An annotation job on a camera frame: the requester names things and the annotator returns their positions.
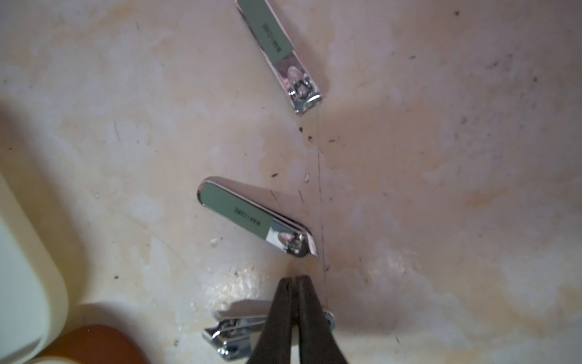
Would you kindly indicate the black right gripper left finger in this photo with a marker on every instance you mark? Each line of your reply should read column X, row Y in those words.
column 274, row 345

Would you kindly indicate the cream nail kit case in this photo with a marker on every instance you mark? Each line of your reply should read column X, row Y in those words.
column 34, row 303

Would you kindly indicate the small metal nail clipper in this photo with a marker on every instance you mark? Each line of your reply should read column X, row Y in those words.
column 236, row 338

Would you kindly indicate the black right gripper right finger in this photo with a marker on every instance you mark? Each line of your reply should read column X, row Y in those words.
column 316, row 341

